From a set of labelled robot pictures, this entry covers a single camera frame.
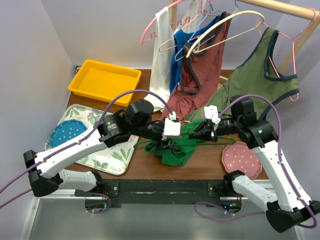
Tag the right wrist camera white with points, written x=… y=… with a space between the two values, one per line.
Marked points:
x=211 y=113

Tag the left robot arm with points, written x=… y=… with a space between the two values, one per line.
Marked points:
x=47 y=171

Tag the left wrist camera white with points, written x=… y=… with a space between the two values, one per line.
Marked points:
x=172 y=126

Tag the small pink wire hanger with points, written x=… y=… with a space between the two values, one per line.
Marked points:
x=172 y=41

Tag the white tank top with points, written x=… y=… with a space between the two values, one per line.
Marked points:
x=161 y=63

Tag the rust red tank top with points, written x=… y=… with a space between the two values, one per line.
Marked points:
x=200 y=75

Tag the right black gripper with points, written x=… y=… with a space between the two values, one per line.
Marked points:
x=207 y=131

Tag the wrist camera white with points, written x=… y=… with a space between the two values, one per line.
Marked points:
x=211 y=113
x=172 y=126

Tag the bright green tank top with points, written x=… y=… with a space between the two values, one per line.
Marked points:
x=174 y=158

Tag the light blue wire hanger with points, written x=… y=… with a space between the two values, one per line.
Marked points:
x=213 y=17

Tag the cream wooden hanger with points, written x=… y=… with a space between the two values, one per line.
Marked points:
x=196 y=46

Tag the olive green tank top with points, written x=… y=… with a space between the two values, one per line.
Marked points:
x=256 y=76

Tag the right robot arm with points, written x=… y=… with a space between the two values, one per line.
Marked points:
x=289 y=205

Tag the wooden clothes rail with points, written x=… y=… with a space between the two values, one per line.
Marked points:
x=296 y=11

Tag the blue dotted plate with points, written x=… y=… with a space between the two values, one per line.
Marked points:
x=66 y=131

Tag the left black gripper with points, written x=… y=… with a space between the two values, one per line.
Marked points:
x=161 y=144

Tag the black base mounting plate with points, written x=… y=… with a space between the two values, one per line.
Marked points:
x=157 y=192

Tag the yellow plastic bin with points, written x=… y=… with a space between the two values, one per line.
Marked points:
x=103 y=81

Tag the pink dotted plate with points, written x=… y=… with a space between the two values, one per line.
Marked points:
x=239 y=157

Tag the blue tank top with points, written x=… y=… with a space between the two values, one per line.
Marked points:
x=176 y=69

